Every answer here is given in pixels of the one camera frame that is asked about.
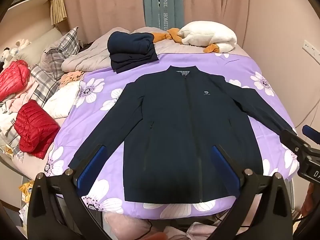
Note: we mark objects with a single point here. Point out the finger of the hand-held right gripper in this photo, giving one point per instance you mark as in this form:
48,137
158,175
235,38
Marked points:
293,140
311,131

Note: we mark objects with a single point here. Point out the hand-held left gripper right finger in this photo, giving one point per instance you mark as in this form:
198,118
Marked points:
225,165

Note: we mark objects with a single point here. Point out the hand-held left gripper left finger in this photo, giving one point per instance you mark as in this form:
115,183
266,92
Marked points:
92,165

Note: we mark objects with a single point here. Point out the navy zip jacket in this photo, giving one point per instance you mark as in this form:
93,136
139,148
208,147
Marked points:
170,130

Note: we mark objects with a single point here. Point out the stack of folded navy clothes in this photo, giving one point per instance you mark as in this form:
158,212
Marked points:
130,50

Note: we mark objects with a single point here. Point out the purple floral bedsheet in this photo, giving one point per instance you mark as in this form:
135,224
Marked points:
75,125

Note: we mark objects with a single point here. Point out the pink cloth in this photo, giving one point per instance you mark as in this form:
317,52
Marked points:
125,223

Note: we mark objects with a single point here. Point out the red down jacket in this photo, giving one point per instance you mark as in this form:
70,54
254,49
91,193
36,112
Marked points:
12,77
35,127

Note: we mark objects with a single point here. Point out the yellow snack bag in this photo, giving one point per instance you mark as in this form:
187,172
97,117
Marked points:
27,191

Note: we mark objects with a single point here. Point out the peach cloth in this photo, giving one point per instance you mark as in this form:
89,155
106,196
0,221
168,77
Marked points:
71,77

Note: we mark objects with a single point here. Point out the grey plaid pillow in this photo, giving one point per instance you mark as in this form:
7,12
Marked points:
60,47
45,82

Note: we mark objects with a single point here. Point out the beige quilt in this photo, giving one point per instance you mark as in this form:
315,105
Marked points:
85,57

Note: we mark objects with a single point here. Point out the white plush goose toy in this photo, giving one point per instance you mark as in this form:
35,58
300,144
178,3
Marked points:
207,33

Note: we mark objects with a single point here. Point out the beige padded headboard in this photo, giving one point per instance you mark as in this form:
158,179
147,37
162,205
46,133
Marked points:
35,45

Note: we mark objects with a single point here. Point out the white plush dog toy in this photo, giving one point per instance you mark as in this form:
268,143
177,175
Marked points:
10,52

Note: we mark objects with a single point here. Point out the beige tasselled cloth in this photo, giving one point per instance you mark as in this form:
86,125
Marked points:
58,8

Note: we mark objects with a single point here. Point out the teal hanging towel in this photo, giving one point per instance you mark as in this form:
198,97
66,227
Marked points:
150,5

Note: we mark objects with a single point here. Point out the white wall socket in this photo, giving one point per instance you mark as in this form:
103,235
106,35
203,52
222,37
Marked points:
312,51

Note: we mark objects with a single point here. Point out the white wall shelf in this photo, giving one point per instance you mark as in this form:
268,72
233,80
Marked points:
32,1

